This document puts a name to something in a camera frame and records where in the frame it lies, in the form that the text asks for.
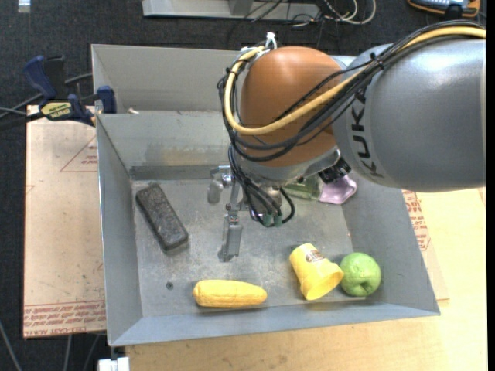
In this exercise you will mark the grey metal bin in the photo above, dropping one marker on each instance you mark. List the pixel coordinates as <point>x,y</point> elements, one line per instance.
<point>270,246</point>

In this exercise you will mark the dark green flat block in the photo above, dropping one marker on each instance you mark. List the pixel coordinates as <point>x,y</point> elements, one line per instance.
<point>162,218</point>

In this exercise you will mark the green toy apple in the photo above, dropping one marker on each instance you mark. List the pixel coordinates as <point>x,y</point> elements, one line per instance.
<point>360,274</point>

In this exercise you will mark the pale pink plastic object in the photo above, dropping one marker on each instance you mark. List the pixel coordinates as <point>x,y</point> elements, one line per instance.
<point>337,192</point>

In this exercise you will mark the yellow toy corn cob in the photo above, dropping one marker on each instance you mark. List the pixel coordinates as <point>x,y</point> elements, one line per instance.
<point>230,293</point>

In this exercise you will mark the brown cardboard board, red print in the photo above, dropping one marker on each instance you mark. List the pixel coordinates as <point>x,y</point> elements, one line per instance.
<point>62,215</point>

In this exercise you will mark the yellow plastic cup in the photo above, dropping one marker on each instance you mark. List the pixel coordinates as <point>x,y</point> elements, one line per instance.
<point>315,274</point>

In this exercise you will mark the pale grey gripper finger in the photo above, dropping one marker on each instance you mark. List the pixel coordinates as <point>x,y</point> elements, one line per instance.
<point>232,238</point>
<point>214,192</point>

